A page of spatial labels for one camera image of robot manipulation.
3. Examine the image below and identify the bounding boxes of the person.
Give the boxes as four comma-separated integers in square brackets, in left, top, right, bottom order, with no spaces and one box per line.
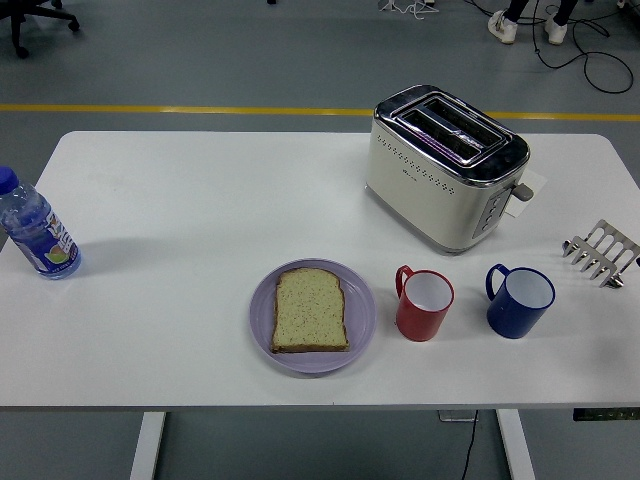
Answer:
[487,0,581,45]

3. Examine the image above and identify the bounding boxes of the slice of toast bread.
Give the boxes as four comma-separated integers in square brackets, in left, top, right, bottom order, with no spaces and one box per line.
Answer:
[270,267,350,354]

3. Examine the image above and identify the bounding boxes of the white wire stand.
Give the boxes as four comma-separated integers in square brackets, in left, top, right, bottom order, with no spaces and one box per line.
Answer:
[378,0,439,21]

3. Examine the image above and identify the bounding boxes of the purple round plate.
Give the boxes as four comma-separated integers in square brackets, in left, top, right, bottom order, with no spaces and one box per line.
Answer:
[249,257,378,376]

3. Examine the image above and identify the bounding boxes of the table height control panel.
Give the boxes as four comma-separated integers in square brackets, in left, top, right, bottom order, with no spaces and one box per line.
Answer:
[572,407,640,422]

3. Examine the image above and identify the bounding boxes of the white table leg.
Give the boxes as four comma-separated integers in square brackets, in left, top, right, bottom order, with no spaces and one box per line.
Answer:
[495,409,536,480]
[128,412,167,480]

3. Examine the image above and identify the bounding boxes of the metal toast rack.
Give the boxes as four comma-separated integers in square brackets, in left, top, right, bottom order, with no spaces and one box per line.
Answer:
[562,218,640,290]

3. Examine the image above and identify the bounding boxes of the blue capped water bottle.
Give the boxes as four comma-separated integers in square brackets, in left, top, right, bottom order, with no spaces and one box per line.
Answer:
[0,166,83,281]

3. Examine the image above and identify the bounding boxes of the black floor cable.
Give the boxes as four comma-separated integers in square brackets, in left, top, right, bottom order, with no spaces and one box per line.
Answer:
[530,0,635,95]

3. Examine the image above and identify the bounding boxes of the thin black hanging cable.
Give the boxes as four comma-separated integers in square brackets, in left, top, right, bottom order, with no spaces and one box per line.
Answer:
[458,409,480,480]

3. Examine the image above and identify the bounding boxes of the red enamel cup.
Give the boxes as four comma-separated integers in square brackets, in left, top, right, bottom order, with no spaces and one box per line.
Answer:
[395,264,456,343]

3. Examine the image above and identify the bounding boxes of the black office chair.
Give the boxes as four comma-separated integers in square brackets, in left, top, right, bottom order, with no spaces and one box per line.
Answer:
[0,0,81,60]

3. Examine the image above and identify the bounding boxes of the blue enamel cup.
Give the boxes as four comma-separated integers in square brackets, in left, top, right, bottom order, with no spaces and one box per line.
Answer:
[485,263,556,340]

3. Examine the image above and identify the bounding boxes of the cream and chrome toaster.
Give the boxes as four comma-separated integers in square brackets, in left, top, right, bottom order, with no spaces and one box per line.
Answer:
[363,84,536,256]

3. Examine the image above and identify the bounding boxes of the grey under-table bracket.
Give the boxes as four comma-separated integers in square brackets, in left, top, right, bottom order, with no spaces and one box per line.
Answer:
[437,409,479,424]

